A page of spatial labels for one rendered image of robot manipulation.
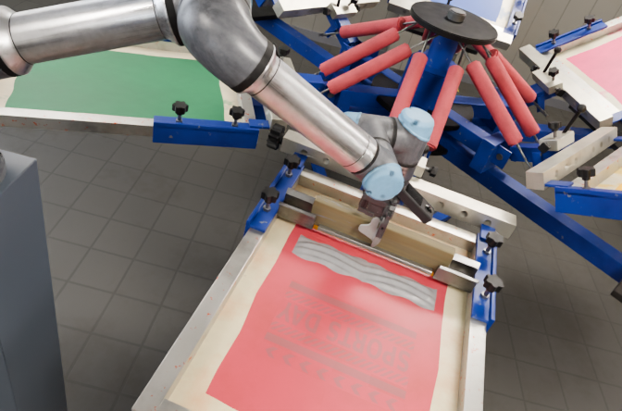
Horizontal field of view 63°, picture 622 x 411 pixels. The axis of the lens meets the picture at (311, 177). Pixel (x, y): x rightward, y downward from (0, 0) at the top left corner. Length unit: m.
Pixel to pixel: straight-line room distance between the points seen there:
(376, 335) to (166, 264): 1.46
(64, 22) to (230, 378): 0.68
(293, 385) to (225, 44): 0.63
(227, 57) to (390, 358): 0.70
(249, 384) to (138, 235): 1.63
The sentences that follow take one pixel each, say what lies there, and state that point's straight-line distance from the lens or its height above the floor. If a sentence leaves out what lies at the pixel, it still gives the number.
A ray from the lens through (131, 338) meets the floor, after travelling 2.21.
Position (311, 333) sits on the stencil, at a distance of 1.11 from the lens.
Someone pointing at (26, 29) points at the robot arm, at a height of 1.43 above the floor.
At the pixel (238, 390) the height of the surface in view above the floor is 0.96.
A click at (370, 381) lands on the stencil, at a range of 1.09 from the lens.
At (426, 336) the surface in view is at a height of 0.96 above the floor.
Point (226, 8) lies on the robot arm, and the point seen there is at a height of 1.56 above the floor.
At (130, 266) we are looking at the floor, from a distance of 2.44.
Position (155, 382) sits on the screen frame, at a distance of 0.98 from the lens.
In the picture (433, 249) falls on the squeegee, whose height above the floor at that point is 1.05.
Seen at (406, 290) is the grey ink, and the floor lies 0.96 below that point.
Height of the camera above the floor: 1.84
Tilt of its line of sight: 37 degrees down
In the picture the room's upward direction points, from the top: 16 degrees clockwise
